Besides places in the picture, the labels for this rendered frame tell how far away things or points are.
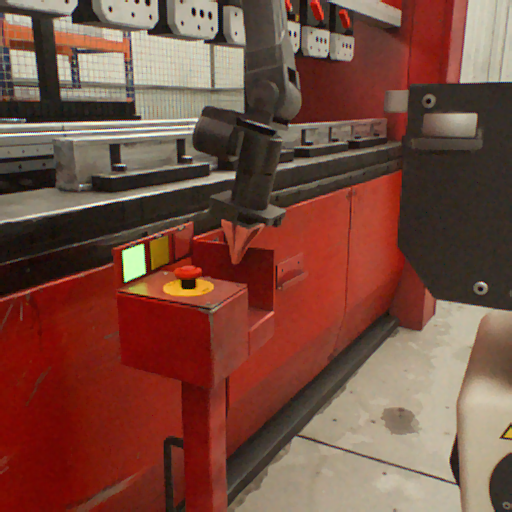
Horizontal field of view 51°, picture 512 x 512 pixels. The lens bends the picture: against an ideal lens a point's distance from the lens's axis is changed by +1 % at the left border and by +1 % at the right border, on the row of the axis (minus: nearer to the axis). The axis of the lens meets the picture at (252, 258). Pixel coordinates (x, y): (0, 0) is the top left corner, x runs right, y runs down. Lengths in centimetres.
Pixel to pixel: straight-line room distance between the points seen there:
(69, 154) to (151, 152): 20
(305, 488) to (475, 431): 115
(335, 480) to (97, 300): 97
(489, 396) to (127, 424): 75
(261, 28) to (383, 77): 178
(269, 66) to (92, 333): 52
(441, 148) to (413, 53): 209
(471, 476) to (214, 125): 54
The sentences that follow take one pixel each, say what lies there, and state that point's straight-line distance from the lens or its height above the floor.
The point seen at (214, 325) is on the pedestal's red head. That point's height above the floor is 75.
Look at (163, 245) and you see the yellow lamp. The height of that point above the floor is 82.
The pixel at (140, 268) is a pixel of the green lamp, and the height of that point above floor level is 80.
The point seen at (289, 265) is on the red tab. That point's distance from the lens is 147.
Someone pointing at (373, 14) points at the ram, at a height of 135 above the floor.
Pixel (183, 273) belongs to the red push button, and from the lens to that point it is 74.
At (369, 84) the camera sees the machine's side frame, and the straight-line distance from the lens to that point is 254.
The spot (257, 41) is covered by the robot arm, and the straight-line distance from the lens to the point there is 77.
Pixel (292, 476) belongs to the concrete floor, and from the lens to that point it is 166.
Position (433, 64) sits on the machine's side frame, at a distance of 246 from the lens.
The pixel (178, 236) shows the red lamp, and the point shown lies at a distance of 87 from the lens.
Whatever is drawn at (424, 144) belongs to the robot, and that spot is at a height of 100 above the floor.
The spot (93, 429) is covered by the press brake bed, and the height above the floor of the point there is 48.
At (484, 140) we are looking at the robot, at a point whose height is 101.
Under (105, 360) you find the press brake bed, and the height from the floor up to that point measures 60.
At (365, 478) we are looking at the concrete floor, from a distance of 168.
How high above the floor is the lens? 103
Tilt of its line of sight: 16 degrees down
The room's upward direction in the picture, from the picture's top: straight up
